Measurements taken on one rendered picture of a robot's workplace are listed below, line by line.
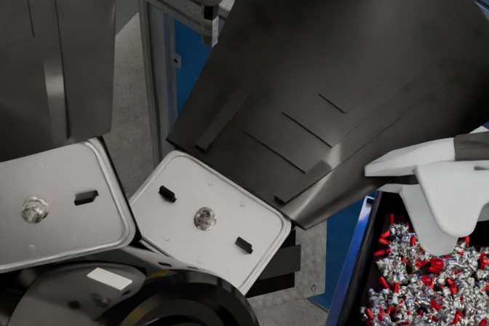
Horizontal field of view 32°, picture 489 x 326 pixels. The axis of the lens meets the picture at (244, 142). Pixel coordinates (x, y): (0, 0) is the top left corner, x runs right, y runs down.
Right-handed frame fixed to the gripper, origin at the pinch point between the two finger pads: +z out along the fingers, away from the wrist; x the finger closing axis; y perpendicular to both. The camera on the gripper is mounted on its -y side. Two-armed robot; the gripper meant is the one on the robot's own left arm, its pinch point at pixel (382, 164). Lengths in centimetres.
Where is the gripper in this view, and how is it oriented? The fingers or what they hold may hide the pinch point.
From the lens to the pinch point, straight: 54.8
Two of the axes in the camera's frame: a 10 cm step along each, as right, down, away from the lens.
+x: -0.4, 3.7, 9.3
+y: 0.3, 9.3, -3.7
